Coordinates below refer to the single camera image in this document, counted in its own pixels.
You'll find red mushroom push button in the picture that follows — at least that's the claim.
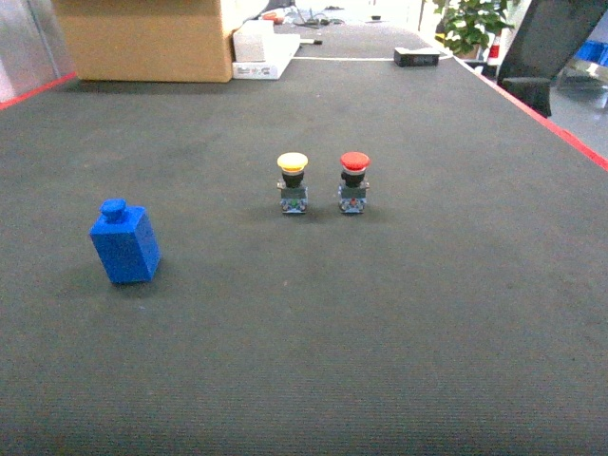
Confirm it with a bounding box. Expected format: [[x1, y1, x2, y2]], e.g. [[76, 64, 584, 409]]
[[338, 151, 371, 214]]

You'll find blue plastic block part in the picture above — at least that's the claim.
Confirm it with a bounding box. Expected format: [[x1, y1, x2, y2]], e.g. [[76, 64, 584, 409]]
[[89, 199, 162, 284]]

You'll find large cardboard box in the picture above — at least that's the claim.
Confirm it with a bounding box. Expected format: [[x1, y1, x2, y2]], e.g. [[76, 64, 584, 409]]
[[52, 0, 233, 83]]

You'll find yellow mushroom push button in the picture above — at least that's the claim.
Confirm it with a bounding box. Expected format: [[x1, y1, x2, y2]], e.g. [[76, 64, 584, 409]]
[[276, 152, 309, 214]]

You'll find white flat carton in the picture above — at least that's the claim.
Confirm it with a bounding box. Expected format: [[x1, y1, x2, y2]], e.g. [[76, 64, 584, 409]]
[[231, 32, 302, 81]]

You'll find white foam block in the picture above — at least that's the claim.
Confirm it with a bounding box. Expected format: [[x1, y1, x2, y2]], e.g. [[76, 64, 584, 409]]
[[233, 20, 275, 63]]

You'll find potted green plant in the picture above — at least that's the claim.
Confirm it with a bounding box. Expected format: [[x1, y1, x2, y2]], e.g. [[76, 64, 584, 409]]
[[433, 0, 514, 57]]

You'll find orange handled tool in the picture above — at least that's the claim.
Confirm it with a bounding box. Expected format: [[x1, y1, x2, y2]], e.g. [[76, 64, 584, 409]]
[[260, 11, 285, 24]]

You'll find small black box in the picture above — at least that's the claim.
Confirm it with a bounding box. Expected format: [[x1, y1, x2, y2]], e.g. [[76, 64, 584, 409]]
[[393, 47, 441, 67]]

